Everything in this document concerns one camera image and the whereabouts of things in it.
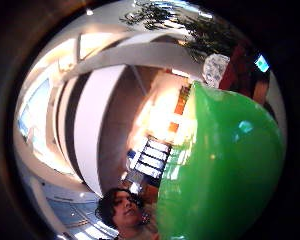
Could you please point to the green plastic bowl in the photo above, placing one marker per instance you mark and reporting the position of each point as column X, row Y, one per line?
column 223, row 160

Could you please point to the white paneled window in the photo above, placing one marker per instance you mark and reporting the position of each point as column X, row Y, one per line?
column 151, row 156

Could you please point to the white patterned plant pot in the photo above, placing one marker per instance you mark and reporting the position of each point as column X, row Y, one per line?
column 216, row 70

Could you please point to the the person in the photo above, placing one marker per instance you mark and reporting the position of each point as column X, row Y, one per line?
column 126, row 213

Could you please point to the red cabinet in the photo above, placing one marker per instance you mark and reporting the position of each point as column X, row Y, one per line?
column 235, row 71

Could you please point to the green leafy indoor plant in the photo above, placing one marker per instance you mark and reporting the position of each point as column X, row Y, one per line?
column 206, row 33

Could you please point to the lit display screen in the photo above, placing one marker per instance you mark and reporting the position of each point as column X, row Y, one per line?
column 262, row 63

